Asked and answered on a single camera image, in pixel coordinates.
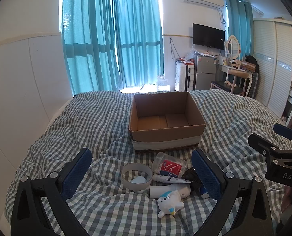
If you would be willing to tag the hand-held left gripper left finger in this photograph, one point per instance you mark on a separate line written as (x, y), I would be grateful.
(78, 172)

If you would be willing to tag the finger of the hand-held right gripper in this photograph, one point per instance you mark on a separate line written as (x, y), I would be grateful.
(284, 130)
(259, 141)

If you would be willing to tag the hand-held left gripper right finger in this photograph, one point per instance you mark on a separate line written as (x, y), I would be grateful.
(206, 174)

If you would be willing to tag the white toothpaste tube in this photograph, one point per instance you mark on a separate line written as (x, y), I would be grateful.
(169, 179)

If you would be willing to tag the clear plastic jar red label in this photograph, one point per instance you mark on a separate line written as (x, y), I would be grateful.
(169, 164)

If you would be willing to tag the brown cardboard box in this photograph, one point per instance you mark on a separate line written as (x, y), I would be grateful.
(165, 118)

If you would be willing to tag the black sunglasses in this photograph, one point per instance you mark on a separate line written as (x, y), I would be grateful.
(191, 175)

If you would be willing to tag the grey checked blanket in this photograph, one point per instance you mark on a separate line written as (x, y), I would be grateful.
(87, 127)

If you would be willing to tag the white bear toy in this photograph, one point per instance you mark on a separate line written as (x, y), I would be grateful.
(169, 202)

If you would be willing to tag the light blue round puff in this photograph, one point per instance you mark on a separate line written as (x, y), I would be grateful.
(138, 180)

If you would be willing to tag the white wooden chair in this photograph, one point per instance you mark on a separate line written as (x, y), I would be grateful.
(236, 81)

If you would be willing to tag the white slatted wardrobe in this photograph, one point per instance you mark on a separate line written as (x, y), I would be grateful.
(271, 61)

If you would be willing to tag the black bag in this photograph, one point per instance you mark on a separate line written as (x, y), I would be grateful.
(252, 62)

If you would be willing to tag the white dressing table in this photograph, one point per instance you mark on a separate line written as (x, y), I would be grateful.
(223, 68)

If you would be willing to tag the silver small fridge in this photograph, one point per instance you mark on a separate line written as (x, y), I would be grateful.
(206, 72)

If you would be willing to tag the white suitcase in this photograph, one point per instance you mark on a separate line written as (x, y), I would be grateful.
(184, 77)

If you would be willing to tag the clear water jug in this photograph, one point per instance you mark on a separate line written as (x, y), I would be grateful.
(163, 84)

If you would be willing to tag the clear plastic bag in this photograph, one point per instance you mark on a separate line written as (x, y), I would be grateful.
(191, 54)

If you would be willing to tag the narrow teal curtain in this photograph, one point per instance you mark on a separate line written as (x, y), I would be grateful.
(236, 17)

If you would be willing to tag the wide teal curtain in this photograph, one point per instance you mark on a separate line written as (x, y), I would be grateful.
(87, 36)

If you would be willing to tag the black wall television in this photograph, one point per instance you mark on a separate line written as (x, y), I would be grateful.
(208, 36)

